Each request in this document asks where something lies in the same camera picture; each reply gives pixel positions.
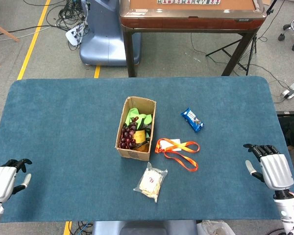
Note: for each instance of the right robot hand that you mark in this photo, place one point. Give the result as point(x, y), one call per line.
point(276, 171)

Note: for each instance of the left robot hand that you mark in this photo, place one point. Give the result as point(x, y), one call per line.
point(1, 183)

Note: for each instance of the blue cookie snack pack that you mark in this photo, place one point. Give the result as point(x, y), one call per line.
point(192, 120)

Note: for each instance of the clear bag of white snacks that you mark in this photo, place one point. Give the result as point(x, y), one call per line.
point(150, 182)

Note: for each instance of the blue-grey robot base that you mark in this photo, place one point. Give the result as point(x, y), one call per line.
point(105, 41)

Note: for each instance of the clear plastic wrap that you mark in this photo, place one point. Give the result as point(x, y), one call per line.
point(214, 228)

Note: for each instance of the open cardboard box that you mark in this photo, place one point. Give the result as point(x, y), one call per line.
point(133, 154)

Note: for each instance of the blue felt table mat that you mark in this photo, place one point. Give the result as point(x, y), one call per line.
point(63, 134)

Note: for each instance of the white and black power strip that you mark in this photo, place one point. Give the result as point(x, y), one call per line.
point(292, 89)

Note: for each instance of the black tripod stand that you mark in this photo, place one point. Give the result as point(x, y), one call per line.
point(254, 45)

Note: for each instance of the purple grape bunch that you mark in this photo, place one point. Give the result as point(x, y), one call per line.
point(127, 137)

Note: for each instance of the grey robot torso base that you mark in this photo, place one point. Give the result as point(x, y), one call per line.
point(142, 228)

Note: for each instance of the wooden pole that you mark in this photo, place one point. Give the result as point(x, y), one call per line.
point(5, 31)

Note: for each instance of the white power strip with plugs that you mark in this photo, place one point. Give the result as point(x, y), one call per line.
point(72, 35)

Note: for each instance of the brown mahjong table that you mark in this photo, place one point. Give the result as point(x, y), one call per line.
point(186, 23)

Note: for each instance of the face-up mahjong tile row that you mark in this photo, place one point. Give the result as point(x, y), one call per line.
point(186, 1)

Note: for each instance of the black frame beside table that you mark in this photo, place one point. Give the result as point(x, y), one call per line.
point(292, 132)

